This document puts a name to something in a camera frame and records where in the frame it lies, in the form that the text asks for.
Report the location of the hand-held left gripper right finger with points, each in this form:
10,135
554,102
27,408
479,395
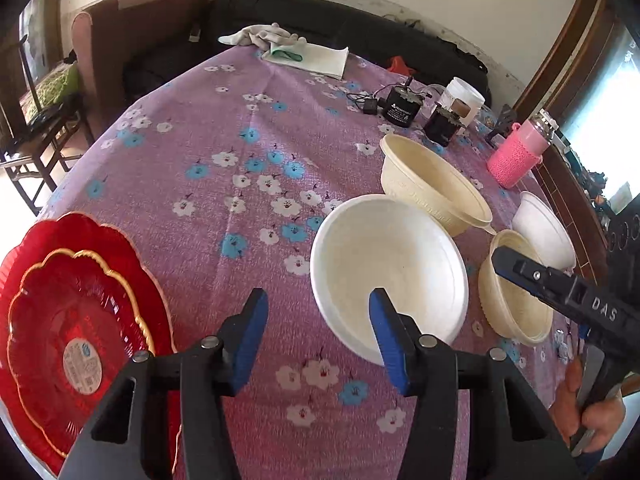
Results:
389,345

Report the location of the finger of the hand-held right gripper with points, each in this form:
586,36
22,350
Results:
530,275

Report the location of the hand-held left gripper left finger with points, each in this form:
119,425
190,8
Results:
250,342

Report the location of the small ribbed cream bowl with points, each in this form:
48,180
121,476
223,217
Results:
510,305

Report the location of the small white bowl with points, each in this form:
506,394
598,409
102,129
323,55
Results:
542,230

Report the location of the large white bowl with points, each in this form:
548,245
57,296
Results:
390,250

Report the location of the large cream bowl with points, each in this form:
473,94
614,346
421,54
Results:
430,175

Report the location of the large red plate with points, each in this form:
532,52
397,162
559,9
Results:
100,240

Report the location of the gold-rimmed red plate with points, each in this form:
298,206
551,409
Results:
60,310

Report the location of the person's right hand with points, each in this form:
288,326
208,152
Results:
565,405

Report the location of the pink bottle with knitted sleeve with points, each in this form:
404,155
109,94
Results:
515,157

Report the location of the dark jar with red label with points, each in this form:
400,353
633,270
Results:
441,127

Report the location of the white plastic jar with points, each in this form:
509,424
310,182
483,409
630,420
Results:
465,97

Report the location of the black power adapter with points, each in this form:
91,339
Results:
400,107

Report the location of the small black plug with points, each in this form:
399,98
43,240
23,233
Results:
370,108

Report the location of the pink floral tablecloth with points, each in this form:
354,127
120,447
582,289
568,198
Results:
200,110

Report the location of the red cloth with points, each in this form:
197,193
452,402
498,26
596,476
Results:
402,65

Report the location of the white cloth and paper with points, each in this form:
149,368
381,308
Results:
320,60

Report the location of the dark wooden chair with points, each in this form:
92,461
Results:
30,150

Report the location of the white gloves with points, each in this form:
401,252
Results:
260,35

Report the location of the green chair cushion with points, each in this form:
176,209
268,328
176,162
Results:
57,85

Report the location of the black sofa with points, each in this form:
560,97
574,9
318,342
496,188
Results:
325,20

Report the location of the brown armchair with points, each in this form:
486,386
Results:
125,25

